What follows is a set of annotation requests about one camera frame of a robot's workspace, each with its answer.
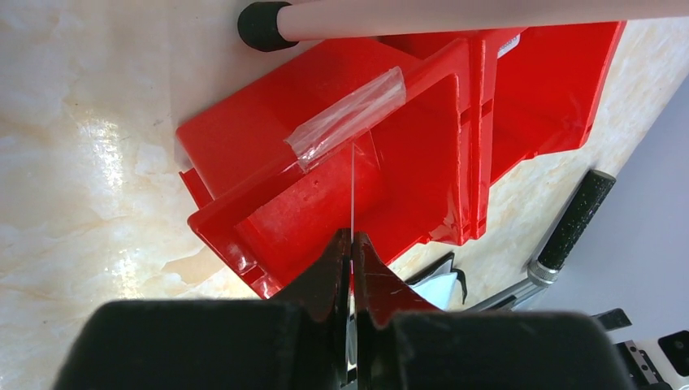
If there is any white silver card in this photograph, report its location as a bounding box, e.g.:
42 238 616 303
497 34 521 59

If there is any pink music stand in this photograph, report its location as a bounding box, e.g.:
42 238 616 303
236 0 688 52

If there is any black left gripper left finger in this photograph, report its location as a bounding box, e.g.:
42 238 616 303
54 229 351 389

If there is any red plastic bin right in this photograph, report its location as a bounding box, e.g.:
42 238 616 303
379 20 628 187

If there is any red plastic bin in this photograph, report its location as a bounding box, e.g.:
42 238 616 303
379 20 628 187
176 38 489 297

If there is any red plastic bin left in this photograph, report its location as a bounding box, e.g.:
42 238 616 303
176 38 489 297

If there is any black leather card holder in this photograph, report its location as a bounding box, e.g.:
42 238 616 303
405 251 468 311

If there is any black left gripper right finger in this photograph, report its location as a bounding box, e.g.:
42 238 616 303
352 232 633 389

